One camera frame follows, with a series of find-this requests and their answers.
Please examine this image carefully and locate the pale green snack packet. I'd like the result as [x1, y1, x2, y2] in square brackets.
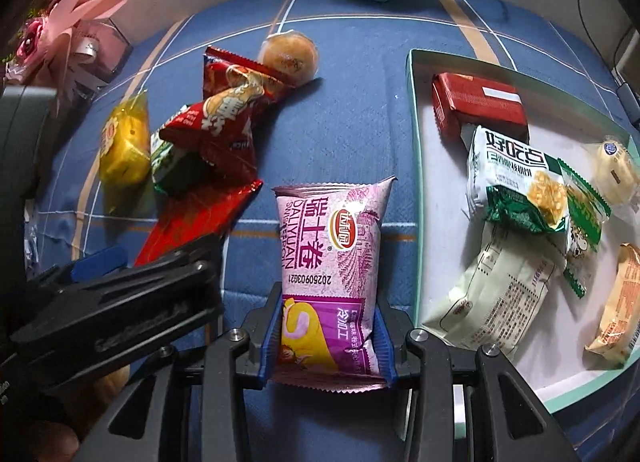
[421, 231, 557, 360]

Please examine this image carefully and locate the red packet with white stripe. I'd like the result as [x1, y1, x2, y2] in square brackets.
[431, 72, 531, 143]

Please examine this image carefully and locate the clear pink box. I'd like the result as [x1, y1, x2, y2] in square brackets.
[75, 17, 133, 88]

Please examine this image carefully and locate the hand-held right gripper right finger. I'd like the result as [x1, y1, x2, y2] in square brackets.
[372, 299, 583, 462]

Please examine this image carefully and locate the purple cake roll packet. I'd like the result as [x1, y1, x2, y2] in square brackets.
[270, 175, 398, 394]

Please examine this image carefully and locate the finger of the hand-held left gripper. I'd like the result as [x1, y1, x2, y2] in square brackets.
[10, 232, 224, 368]
[70, 245, 131, 284]

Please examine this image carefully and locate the white tray with teal rim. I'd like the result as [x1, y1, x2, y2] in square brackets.
[405, 48, 640, 415]

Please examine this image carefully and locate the person's left hand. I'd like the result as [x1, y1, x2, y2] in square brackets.
[30, 364, 131, 462]

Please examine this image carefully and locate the white green biscuit packet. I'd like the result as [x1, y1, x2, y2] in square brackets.
[466, 125, 571, 235]

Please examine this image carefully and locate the round pastry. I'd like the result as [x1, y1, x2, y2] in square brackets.
[258, 30, 321, 89]

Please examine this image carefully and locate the yellow snack packet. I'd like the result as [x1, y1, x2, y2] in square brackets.
[99, 91, 152, 188]

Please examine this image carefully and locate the dark green white snack packet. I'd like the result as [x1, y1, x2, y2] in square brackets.
[150, 127, 213, 199]

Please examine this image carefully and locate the pale bun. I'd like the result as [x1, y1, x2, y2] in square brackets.
[594, 135, 640, 206]

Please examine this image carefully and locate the red crinkled snack bag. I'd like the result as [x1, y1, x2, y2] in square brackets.
[159, 85, 259, 183]
[202, 46, 293, 110]

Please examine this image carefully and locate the pink flower bouquet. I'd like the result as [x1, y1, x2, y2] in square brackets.
[0, 0, 132, 108]

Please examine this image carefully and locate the orange cake packet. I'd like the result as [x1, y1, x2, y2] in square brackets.
[584, 242, 640, 369]

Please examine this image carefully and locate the long red snack packet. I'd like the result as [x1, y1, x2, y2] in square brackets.
[132, 179, 264, 268]

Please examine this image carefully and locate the black power adapter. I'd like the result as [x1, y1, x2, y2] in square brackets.
[617, 82, 640, 113]

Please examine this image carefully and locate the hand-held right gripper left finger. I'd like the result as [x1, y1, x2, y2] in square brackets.
[82, 282, 286, 462]

